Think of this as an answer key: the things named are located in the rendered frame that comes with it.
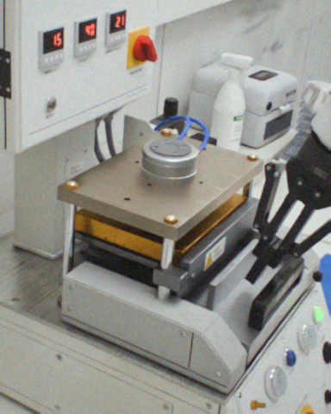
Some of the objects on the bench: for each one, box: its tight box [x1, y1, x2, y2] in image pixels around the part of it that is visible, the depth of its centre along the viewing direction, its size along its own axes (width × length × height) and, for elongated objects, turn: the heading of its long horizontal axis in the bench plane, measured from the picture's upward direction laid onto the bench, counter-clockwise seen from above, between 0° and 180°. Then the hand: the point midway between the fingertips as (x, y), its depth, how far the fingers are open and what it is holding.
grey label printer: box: [188, 61, 298, 147], centre depth 206 cm, size 25×20×17 cm
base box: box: [0, 282, 331, 414], centre depth 117 cm, size 54×38×17 cm
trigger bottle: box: [209, 53, 254, 153], centre depth 191 cm, size 9×8×25 cm
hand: (264, 260), depth 102 cm, fingers closed
